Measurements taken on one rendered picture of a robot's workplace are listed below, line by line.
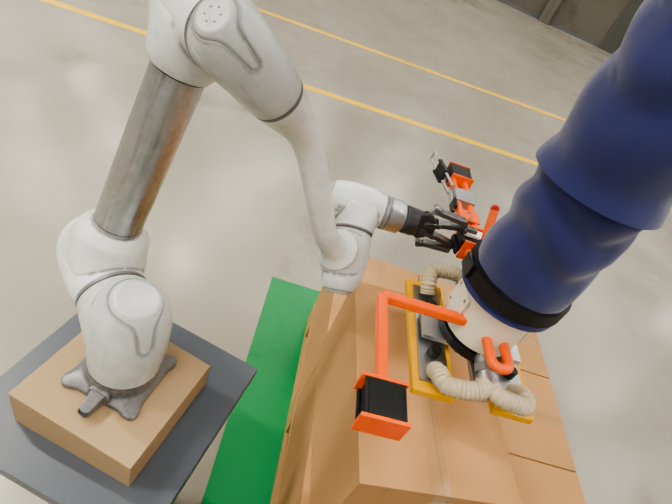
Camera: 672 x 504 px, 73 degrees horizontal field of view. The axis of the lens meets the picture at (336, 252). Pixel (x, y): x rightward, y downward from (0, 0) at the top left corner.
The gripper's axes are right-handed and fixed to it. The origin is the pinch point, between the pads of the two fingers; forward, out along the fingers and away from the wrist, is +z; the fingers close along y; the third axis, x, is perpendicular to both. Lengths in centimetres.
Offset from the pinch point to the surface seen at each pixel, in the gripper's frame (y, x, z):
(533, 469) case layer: 69, 21, 59
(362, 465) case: 29, 53, -19
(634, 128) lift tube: -49, 35, -8
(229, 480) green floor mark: 123, 25, -39
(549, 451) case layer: 69, 13, 68
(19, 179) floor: 123, -105, -191
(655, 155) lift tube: -48, 37, -4
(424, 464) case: 29, 50, -4
